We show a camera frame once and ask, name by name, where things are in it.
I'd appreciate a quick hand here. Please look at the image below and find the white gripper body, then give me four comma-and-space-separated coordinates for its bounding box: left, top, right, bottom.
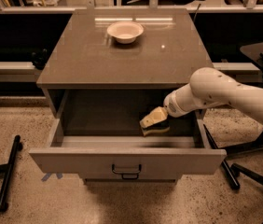
163, 91, 188, 118

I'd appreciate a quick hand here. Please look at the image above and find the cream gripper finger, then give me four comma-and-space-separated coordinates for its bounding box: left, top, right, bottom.
140, 106, 168, 128

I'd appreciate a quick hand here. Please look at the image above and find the green yellow sponge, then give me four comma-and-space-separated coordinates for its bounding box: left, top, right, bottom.
140, 119, 170, 136

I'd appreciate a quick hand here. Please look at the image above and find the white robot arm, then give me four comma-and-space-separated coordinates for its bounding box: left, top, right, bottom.
140, 67, 263, 135

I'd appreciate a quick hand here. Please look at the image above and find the open grey top drawer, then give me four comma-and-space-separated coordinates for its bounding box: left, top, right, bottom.
28, 89, 228, 181

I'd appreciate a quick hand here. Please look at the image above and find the grey drawer cabinet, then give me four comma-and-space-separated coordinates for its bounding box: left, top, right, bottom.
36, 7, 222, 185

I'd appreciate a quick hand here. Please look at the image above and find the white paper bowl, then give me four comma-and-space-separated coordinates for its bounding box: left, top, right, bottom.
107, 21, 144, 44

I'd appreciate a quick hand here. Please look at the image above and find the black stand legs right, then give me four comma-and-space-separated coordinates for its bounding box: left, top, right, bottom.
202, 123, 263, 224

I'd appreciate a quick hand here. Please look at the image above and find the blue tape mark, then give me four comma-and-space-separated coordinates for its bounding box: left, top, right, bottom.
41, 173, 62, 182

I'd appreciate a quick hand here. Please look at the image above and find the black stand leg left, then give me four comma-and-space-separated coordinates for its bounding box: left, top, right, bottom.
0, 135, 22, 213

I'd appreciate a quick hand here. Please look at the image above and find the black drawer handle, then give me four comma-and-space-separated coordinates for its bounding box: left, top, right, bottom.
111, 164, 142, 180

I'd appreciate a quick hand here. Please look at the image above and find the black clamp on rail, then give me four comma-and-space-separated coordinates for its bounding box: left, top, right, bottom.
31, 49, 48, 70

